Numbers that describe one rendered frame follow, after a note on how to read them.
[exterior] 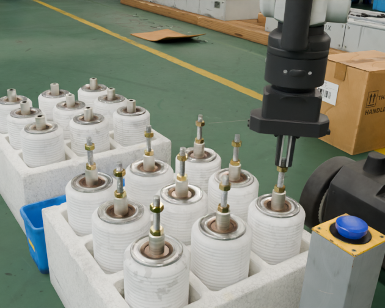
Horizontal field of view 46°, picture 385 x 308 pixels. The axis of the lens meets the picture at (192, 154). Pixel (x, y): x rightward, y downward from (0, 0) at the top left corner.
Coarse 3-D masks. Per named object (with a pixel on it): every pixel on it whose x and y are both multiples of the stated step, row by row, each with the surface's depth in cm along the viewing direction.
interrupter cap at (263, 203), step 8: (256, 200) 78; (264, 200) 78; (288, 200) 78; (264, 208) 76; (272, 208) 76; (288, 208) 76; (296, 208) 76; (272, 216) 74; (280, 216) 74; (288, 216) 74
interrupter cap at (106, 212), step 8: (112, 200) 76; (128, 200) 77; (104, 208) 74; (112, 208) 75; (128, 208) 75; (136, 208) 74; (104, 216) 72; (112, 216) 72; (120, 216) 73; (128, 216) 72; (136, 216) 72; (120, 224) 71
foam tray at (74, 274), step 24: (48, 216) 85; (48, 240) 88; (72, 240) 78; (48, 264) 92; (72, 264) 76; (96, 264) 73; (264, 264) 74; (288, 264) 74; (72, 288) 80; (96, 288) 68; (120, 288) 71; (192, 288) 69; (240, 288) 69; (264, 288) 70; (288, 288) 74
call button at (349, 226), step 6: (342, 216) 60; (348, 216) 60; (354, 216) 60; (336, 222) 59; (342, 222) 59; (348, 222) 59; (354, 222) 59; (360, 222) 59; (336, 228) 59; (342, 228) 58; (348, 228) 58; (354, 228) 58; (360, 228) 58; (366, 228) 58; (342, 234) 58; (348, 234) 57; (354, 234) 57; (360, 234) 57
